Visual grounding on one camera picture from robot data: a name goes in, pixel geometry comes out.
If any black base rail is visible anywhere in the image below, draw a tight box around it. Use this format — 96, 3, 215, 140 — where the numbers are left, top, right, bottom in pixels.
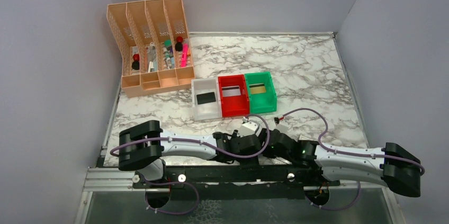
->
132, 165, 340, 201

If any red plastic bin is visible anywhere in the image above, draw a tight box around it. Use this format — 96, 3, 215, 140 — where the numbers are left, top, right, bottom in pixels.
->
218, 74, 249, 118

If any pink highlighter pen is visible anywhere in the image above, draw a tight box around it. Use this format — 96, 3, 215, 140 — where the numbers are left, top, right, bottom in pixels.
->
180, 43, 190, 67

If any white plastic bin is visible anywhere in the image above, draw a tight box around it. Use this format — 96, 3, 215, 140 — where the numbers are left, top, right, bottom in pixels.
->
191, 77, 222, 121

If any gold credit card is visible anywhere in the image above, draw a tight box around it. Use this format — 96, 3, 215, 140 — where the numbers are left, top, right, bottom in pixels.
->
249, 83, 266, 95

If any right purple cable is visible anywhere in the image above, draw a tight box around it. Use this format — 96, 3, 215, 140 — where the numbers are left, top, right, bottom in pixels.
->
274, 107, 426, 212

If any silver credit card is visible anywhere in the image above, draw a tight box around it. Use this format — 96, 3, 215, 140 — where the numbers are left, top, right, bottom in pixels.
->
221, 85, 241, 97

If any white stapler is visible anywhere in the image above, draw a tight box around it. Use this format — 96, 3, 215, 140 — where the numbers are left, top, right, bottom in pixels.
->
146, 42, 158, 73

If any black credit card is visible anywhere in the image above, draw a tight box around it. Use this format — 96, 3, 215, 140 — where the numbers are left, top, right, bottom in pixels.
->
196, 92, 217, 105

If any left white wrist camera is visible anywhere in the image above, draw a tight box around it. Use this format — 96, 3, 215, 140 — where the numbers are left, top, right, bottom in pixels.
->
237, 117, 261, 137

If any red black stamp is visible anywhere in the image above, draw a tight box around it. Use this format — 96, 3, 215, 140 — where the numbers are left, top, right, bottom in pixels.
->
175, 36, 184, 52
131, 53, 140, 70

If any peach plastic desk organizer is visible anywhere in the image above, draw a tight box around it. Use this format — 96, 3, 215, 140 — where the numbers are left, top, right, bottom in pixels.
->
106, 0, 195, 97

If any green plastic bin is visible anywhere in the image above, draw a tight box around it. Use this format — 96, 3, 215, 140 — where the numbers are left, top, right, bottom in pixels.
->
244, 71, 277, 114

